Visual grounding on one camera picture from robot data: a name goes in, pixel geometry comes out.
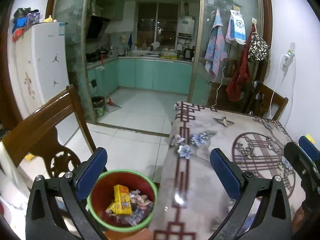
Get yellow white medicine box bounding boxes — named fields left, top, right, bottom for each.
left=105, top=201, right=117, bottom=216

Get yellow orange snack box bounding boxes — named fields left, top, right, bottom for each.
left=114, top=185, right=132, bottom=215

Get white paper ball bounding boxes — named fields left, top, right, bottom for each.
left=129, top=190, right=153, bottom=211

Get clear plastic bottle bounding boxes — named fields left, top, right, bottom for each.
left=118, top=206, right=153, bottom=226

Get red green trash bin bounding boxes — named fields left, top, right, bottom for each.
left=87, top=170, right=157, bottom=239

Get dark small kitchen bin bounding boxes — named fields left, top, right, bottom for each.
left=91, top=96, right=105, bottom=118

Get teal kitchen cabinets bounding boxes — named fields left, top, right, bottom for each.
left=87, top=57, right=193, bottom=96

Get kitchen window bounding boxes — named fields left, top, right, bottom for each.
left=136, top=2, right=179, bottom=50

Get person's left hand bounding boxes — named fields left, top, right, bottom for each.
left=104, top=228, right=153, bottom=240

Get brown wooden chair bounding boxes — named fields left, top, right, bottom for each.
left=3, top=85, right=97, bottom=178

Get red hanging jacket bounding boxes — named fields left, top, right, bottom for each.
left=226, top=25, right=256, bottom=102

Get black patterned hanging bag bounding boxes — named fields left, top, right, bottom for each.
left=248, top=32, right=270, bottom=61

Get pink blue hanging towel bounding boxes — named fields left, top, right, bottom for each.
left=204, top=7, right=227, bottom=82

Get white refrigerator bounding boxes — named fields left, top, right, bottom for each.
left=15, top=22, right=69, bottom=116

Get white blue hanging bag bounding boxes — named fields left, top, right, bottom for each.
left=226, top=9, right=246, bottom=45

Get black range hood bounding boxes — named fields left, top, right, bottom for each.
left=86, top=0, right=111, bottom=42

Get items on top of refrigerator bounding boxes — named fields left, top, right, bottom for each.
left=12, top=8, right=42, bottom=42

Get red handled mop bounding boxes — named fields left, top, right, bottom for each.
left=100, top=53, right=121, bottom=113

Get white charger with cable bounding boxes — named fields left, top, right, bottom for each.
left=274, top=48, right=297, bottom=124

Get white wall water heater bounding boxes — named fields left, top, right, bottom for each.
left=177, top=16, right=195, bottom=40

